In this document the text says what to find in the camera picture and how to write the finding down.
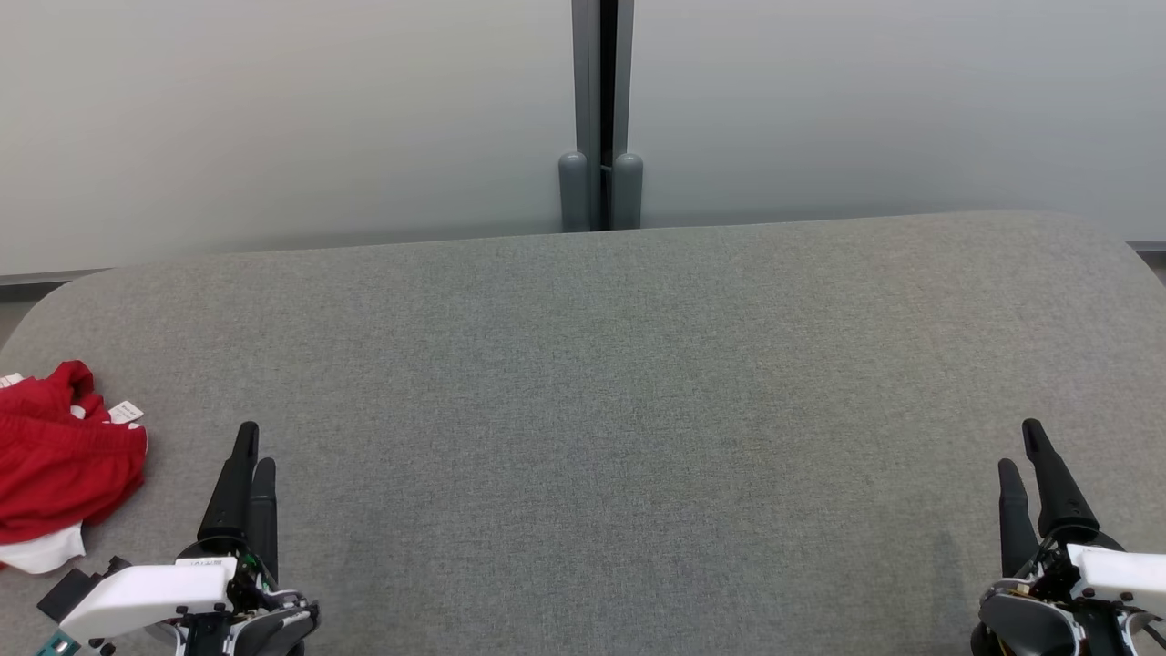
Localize grey partition post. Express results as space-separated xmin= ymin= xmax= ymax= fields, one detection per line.
xmin=558 ymin=0 xmax=604 ymax=233
xmin=612 ymin=0 xmax=644 ymax=231

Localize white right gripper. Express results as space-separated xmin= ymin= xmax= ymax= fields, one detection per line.
xmin=968 ymin=419 xmax=1166 ymax=656

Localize red white basketball shorts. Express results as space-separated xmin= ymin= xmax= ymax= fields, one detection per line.
xmin=0 ymin=415 xmax=148 ymax=575

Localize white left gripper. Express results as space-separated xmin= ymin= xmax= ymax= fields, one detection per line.
xmin=57 ymin=421 xmax=322 ymax=656

